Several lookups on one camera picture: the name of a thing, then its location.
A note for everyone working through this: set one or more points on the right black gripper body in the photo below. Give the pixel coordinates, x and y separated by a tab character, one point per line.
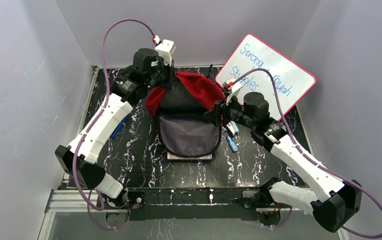
235	112

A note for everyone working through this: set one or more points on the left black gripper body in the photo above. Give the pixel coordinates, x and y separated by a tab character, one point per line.
166	77

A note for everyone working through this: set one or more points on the red backpack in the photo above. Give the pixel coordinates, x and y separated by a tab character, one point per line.
178	115

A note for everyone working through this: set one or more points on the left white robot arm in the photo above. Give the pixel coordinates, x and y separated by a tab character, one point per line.
79	157

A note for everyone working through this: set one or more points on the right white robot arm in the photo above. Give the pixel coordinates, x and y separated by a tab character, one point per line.
330	200

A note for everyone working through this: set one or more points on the grey light-blue stapler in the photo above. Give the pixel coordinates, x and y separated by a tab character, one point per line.
232	128

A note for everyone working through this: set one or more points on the small blue stapler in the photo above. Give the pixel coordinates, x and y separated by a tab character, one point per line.
232	145

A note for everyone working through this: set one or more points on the pink-framed whiteboard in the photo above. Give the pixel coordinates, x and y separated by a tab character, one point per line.
263	69

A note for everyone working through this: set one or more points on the floral pink book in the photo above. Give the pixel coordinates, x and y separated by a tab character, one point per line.
189	158

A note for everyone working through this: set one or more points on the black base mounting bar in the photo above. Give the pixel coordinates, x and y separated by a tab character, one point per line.
195	203

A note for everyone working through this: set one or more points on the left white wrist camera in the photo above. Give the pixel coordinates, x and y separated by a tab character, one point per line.
165	49

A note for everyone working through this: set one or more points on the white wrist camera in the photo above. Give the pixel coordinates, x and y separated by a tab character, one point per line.
165	49
231	88

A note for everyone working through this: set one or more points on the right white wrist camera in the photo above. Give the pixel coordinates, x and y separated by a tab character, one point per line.
231	88

